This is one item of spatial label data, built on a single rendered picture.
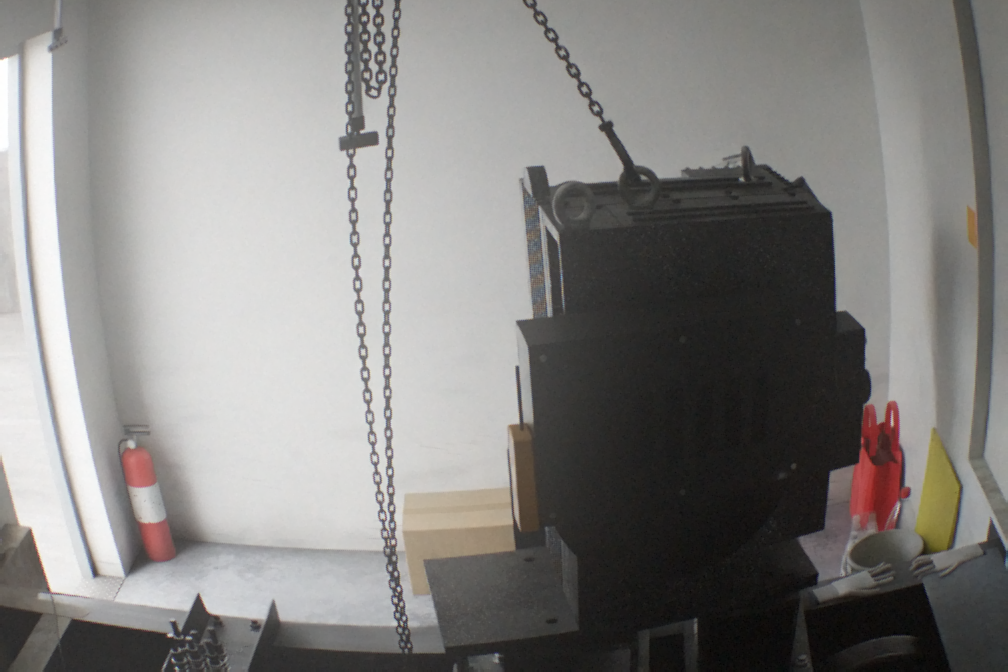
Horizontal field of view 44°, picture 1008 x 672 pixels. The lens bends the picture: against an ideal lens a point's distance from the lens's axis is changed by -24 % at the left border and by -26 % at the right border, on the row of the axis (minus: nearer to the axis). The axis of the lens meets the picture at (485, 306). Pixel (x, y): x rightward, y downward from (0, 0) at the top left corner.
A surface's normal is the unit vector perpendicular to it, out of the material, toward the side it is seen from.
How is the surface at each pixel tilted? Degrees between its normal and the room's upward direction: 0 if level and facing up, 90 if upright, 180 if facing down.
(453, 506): 0
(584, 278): 90
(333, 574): 0
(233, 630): 0
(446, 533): 90
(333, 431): 90
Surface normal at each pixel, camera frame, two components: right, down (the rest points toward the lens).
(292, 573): -0.08, -0.96
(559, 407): 0.11, 0.26
